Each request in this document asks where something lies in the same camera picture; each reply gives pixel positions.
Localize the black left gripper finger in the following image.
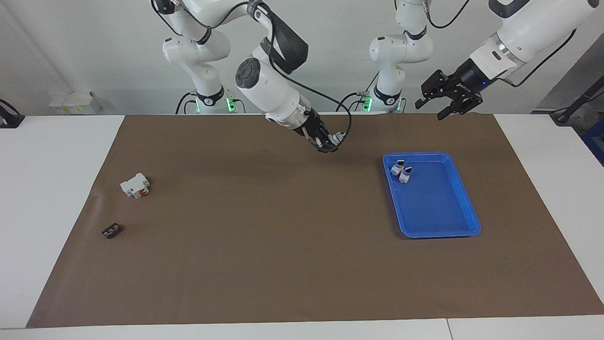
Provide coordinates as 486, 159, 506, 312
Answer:
437, 93, 483, 121
415, 70, 447, 110

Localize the blue plastic tray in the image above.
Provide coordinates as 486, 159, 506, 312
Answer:
382, 152, 481, 239

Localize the brown table mat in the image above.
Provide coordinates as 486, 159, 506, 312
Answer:
26, 113, 604, 329

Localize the blue crate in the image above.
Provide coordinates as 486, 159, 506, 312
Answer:
582, 119, 604, 167

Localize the white circuit breaker red lever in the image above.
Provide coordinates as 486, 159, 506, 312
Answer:
120, 173, 151, 199

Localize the small white box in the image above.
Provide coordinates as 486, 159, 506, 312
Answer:
49, 92, 102, 115

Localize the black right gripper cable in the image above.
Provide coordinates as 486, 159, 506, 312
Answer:
151, 0, 353, 142

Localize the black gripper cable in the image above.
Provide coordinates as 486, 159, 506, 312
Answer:
424, 0, 579, 88
151, 0, 353, 142

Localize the black base cable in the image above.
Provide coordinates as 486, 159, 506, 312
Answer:
336, 91, 379, 113
175, 92, 200, 115

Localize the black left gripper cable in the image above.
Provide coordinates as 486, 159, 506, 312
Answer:
424, 0, 579, 88

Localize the black stand with cable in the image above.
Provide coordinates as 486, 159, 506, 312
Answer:
550, 85, 604, 126

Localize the black clamp mount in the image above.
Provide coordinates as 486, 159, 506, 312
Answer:
0, 99, 25, 128

